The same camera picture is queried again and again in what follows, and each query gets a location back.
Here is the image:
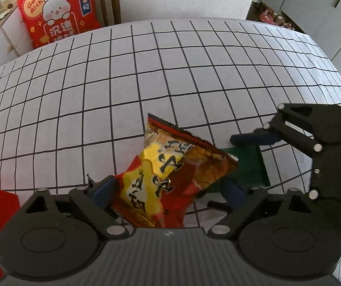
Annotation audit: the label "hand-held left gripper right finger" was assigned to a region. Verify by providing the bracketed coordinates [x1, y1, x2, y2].
[208, 180, 311, 240]

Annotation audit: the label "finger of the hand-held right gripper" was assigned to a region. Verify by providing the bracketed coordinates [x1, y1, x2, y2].
[229, 103, 326, 155]

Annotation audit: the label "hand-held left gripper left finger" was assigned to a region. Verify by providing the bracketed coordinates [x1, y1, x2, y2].
[24, 176, 129, 239]

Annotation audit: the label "green snack packet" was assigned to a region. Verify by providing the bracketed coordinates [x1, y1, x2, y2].
[196, 147, 271, 199]

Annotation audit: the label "red yellow chip bag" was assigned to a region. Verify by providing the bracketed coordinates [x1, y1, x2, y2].
[111, 113, 239, 229]

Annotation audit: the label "white checked tablecloth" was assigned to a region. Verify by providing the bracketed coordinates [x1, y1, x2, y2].
[0, 18, 341, 286]

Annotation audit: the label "pink sandals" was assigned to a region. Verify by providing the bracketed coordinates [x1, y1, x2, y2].
[258, 9, 285, 26]

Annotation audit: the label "white storage cabinet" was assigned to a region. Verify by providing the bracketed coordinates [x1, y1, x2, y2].
[246, 0, 341, 93]

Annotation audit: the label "light wood cabinet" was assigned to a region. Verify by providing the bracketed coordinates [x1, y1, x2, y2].
[0, 6, 35, 63]

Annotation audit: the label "red rabbit print pillow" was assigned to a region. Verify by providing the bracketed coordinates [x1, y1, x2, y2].
[17, 0, 102, 49]

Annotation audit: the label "wooden chair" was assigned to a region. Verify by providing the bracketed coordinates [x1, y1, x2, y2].
[44, 0, 122, 27]

